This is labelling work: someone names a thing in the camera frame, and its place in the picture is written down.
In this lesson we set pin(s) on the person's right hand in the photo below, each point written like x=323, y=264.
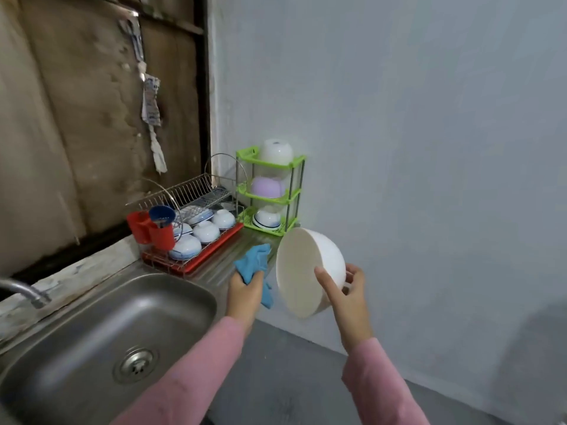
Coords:
x=350, y=307

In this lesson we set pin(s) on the person's left hand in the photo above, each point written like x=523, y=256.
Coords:
x=244, y=301

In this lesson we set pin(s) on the blue cleaning cloth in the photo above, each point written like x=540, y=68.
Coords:
x=252, y=261

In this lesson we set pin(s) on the purple plastic bowl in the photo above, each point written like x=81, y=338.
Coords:
x=267, y=187

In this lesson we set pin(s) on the blue rice paddle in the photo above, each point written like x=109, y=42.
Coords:
x=162, y=212

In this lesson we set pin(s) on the person's right forearm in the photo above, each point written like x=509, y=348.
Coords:
x=385, y=385

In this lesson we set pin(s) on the person's left forearm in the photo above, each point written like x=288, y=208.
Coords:
x=177, y=376

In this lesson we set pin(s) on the red plastic cutlery cup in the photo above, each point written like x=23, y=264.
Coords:
x=151, y=232

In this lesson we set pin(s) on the green plastic shelf rack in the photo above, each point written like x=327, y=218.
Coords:
x=297, y=162

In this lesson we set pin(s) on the stainless steel sink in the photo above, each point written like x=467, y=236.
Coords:
x=80, y=332

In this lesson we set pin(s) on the white hanging cloth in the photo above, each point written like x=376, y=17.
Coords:
x=152, y=101

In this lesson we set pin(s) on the chrome faucet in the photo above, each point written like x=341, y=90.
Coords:
x=22, y=289

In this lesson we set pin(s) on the weathered wooden board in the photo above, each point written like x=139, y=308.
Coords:
x=53, y=110

